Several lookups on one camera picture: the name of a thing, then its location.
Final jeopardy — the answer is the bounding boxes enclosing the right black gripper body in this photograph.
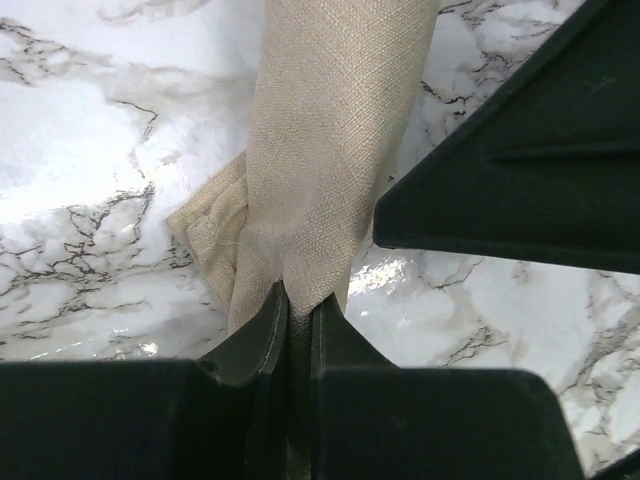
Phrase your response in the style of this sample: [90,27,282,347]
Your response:
[373,0,639,273]

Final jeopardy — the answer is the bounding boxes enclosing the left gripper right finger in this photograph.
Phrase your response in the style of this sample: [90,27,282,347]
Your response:
[310,294,396,373]

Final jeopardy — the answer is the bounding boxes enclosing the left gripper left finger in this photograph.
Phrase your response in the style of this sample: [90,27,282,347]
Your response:
[198,282,289,388]

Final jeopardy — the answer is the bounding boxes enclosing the beige cloth napkin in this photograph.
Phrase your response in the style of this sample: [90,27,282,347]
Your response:
[164,0,444,336]

